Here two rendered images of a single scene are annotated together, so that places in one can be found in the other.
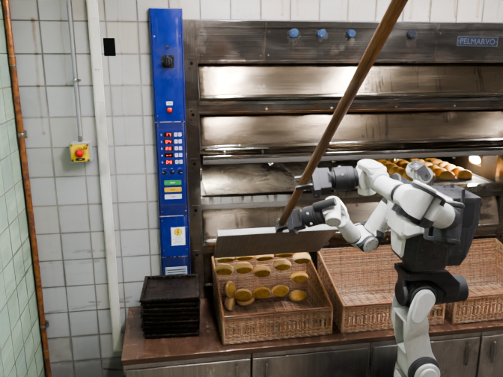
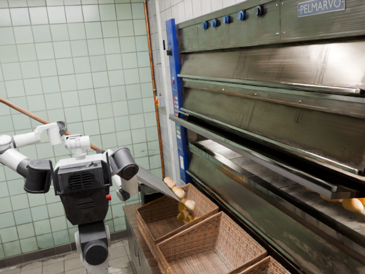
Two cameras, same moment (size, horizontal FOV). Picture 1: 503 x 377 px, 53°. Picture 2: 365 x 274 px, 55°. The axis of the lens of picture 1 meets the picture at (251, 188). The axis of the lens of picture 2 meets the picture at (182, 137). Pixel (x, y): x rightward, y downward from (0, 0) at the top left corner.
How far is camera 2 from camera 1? 3.33 m
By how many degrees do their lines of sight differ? 79
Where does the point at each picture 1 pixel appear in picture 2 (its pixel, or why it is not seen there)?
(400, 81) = (254, 67)
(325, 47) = (218, 35)
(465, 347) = not seen: outside the picture
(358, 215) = (244, 198)
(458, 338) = not seen: outside the picture
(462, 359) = not seen: outside the picture
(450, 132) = (295, 136)
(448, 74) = (293, 57)
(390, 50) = (249, 32)
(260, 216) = (207, 167)
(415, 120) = (271, 113)
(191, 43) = (178, 39)
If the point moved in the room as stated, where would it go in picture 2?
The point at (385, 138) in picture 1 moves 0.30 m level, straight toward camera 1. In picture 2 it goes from (247, 126) to (190, 130)
